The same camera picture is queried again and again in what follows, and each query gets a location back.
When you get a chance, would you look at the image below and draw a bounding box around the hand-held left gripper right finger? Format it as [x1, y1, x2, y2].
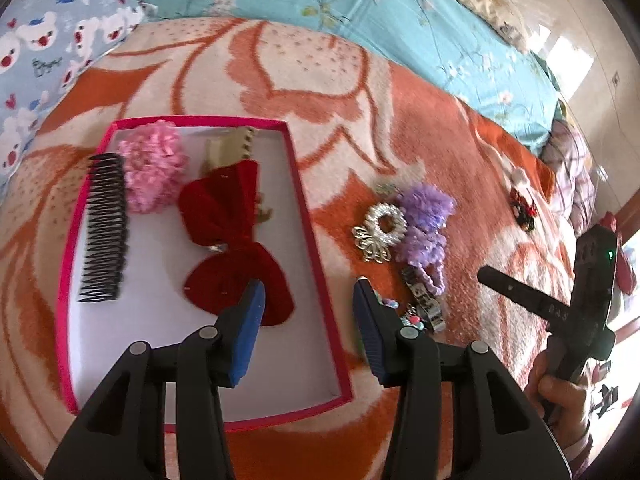
[352, 276, 571, 480]

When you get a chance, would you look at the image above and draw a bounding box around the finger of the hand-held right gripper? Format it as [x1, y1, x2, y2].
[477, 266, 573, 322]

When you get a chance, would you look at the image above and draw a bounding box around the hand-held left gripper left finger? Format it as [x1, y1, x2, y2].
[44, 279, 267, 480]

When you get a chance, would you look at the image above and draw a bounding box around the colourful beaded bracelet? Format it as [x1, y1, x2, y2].
[380, 297, 426, 333]

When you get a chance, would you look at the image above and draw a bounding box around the silver metal watch band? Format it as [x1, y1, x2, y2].
[401, 265, 447, 333]

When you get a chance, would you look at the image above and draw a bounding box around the silver flower brooch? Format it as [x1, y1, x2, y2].
[352, 225, 393, 263]

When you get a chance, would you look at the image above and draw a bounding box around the purple figure hair tie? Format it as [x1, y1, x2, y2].
[395, 225, 447, 296]

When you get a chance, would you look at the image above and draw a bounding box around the red cardboard box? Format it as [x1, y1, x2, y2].
[55, 116, 353, 433]

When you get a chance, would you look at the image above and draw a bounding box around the white pearl scrunchie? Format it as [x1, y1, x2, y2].
[365, 202, 408, 246]

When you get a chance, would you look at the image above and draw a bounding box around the red velvet bow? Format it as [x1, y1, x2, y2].
[178, 161, 296, 328]

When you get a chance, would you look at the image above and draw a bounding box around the person's right forearm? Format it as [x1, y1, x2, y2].
[562, 422, 598, 478]

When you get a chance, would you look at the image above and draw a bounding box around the person's right hand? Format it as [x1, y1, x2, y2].
[525, 350, 593, 442]

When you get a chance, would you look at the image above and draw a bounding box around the red black hair clip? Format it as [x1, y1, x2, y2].
[507, 167, 538, 233]

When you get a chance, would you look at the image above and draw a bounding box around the plaid cloth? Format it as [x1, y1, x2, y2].
[540, 117, 596, 236]

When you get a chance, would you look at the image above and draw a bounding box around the black hair comb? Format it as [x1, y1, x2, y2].
[78, 153, 128, 303]

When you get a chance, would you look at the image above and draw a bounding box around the gold hair clip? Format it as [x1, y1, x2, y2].
[201, 127, 275, 223]

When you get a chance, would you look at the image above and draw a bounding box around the pink fluffy scrunchie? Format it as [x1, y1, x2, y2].
[119, 120, 190, 215]

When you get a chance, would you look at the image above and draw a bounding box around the teal floral quilt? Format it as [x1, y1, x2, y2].
[102, 0, 561, 156]

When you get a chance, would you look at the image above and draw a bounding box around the blue bear print pillow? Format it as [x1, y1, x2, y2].
[0, 0, 146, 186]

